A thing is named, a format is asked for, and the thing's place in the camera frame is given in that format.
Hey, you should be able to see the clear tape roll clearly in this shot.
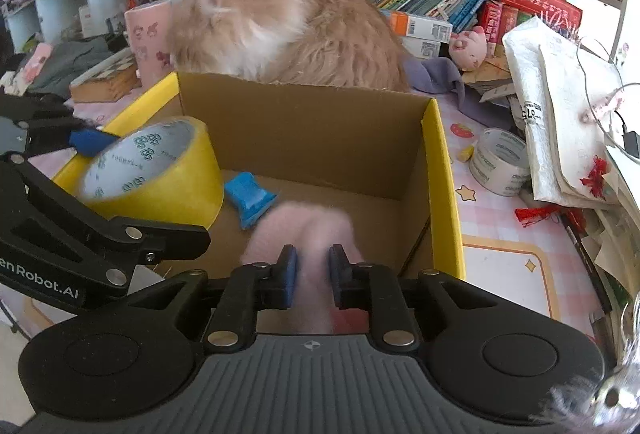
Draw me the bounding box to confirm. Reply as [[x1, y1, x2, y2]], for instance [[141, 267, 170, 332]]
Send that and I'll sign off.
[[469, 128, 530, 197]]

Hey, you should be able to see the pink cylindrical container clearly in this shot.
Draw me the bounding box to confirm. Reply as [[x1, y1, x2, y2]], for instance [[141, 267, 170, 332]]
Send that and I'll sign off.
[[125, 1, 172, 90]]

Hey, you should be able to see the stack of papers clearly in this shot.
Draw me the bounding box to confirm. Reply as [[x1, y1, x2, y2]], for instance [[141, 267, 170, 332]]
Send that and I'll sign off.
[[503, 17, 639, 295]]

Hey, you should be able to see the blue packet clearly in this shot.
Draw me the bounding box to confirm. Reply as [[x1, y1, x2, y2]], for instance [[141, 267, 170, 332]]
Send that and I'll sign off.
[[224, 172, 277, 230]]

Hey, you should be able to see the fluffy orange cat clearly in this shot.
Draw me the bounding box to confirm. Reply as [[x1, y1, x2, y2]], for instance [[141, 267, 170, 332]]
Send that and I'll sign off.
[[167, 0, 409, 92]]

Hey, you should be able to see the red book box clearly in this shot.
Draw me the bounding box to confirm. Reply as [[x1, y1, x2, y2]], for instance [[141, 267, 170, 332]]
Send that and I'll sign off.
[[497, 0, 582, 28]]

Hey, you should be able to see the pink phone case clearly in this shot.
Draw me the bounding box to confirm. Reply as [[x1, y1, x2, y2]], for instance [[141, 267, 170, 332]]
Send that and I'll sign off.
[[23, 43, 53, 84]]

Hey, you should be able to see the pink knit glove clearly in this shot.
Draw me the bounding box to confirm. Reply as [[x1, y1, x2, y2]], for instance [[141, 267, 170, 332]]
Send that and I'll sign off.
[[241, 202, 369, 334]]

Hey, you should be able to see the pink pig plush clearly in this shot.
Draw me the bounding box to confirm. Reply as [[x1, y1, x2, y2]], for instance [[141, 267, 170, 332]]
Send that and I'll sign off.
[[448, 26, 487, 72]]

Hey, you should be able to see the grey cloth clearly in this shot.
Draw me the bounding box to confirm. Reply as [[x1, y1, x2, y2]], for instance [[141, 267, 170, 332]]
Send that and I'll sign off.
[[27, 38, 113, 100]]

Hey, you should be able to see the yellow tape roll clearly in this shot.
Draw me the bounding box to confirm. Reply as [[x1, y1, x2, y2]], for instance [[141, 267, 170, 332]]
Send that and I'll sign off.
[[76, 116, 224, 228]]

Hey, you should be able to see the yellow cardboard box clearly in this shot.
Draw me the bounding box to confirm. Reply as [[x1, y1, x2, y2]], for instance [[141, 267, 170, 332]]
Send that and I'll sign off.
[[52, 70, 468, 282]]

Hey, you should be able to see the pink checkered tablecloth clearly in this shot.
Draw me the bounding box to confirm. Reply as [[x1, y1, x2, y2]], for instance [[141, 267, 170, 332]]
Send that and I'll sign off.
[[1, 78, 602, 338]]

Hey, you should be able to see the wooden chessboard box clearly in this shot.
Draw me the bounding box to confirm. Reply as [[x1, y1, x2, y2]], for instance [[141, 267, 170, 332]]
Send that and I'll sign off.
[[70, 47, 140, 104]]

